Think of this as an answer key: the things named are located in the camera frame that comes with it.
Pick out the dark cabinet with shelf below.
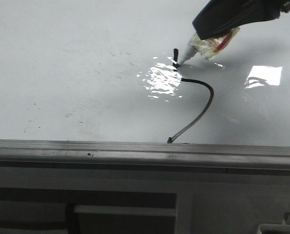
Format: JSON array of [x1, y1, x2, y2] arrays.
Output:
[[0, 188, 177, 234]]

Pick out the white box bottom right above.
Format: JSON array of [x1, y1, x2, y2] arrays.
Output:
[[256, 223, 290, 234]]

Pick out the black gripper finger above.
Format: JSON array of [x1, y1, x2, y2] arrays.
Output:
[[192, 0, 290, 39]]

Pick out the white whiteboard marker pen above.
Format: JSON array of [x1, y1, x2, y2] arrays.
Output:
[[174, 27, 240, 68]]

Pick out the white whiteboard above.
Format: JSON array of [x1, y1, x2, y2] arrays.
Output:
[[0, 0, 290, 146]]

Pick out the grey aluminium whiteboard tray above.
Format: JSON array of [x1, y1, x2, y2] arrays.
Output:
[[0, 139, 290, 171]]

